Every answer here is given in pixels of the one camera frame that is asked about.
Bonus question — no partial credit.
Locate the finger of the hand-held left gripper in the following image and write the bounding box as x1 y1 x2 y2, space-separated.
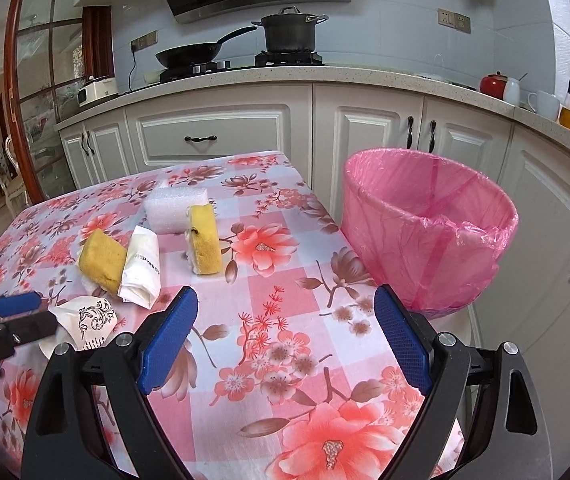
0 292 42 325
0 312 59 347

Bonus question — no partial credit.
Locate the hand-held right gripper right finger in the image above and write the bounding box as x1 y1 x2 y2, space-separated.
373 284 553 480

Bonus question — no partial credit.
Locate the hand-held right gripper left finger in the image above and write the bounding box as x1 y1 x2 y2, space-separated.
21 286 200 480

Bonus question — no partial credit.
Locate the white ornament-print paper napkin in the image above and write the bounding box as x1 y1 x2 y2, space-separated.
40 296 118 361

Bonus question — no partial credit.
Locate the pink lined trash bin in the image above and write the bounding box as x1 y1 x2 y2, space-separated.
341 147 520 321

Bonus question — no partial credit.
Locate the white paper packet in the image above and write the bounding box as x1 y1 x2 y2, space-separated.
116 225 161 309

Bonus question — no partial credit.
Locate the yellow sponge with white backing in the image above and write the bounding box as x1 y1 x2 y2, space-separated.
184 203 223 276

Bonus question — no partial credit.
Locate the white ornate chair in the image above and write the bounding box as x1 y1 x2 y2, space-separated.
2 135 31 206

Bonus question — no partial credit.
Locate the pink floral tablecloth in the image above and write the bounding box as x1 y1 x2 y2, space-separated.
0 150 466 480

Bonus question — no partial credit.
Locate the white ribbed foam block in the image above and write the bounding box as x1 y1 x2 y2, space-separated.
144 187 211 236

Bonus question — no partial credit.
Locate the narrow white cabinet door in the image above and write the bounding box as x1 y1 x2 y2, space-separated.
59 127 97 191

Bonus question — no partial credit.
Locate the cream rice cooker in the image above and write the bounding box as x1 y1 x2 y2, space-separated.
78 76 119 107

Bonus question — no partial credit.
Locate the white cabinet drawer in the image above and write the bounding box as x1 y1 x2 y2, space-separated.
125 85 314 168

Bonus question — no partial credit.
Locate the wooden glass sliding door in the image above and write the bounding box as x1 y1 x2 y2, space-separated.
2 0 116 206

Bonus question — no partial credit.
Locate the speckled stone countertop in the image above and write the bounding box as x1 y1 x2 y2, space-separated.
55 62 570 161

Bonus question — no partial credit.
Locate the red round pot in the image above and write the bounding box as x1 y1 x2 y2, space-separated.
481 72 508 98

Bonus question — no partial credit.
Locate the small white jar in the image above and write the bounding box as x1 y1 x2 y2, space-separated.
503 77 522 106

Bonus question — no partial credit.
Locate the white mug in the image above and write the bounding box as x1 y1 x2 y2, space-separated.
527 90 562 115

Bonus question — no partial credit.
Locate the black gas stove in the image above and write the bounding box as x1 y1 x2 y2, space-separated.
157 50 326 83

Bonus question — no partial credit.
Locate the black wok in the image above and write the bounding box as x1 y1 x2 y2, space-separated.
155 26 257 69

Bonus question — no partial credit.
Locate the dark cooking pot with lid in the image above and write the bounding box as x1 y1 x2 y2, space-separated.
251 6 329 54

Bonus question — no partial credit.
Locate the beige wall outlet with plug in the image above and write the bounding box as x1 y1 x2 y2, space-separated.
131 31 158 52

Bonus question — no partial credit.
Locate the beige double wall outlet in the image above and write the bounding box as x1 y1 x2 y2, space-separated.
437 7 472 31

